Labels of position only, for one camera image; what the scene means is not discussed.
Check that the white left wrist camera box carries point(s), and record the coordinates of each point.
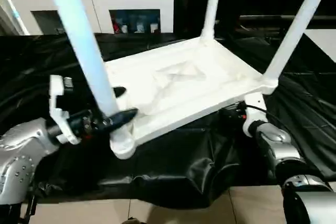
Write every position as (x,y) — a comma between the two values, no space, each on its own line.
(56,114)

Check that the white flat board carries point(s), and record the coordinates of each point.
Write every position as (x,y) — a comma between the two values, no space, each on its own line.
(325,43)

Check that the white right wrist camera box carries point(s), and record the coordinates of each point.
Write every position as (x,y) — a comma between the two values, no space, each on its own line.
(254,103)

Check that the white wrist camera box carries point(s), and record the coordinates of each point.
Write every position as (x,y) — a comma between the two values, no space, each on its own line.
(56,114)
(254,103)

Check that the black metal rail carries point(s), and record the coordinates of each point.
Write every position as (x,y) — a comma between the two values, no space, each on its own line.
(252,18)

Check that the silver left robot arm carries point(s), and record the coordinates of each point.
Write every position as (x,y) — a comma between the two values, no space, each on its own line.
(21,150)

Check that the black mat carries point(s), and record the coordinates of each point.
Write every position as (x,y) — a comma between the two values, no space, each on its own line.
(173,166)

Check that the grey curtain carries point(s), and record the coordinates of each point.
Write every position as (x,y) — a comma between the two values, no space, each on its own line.
(4,22)

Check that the white plastic table top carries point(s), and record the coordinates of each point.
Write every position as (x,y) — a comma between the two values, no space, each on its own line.
(184,87)

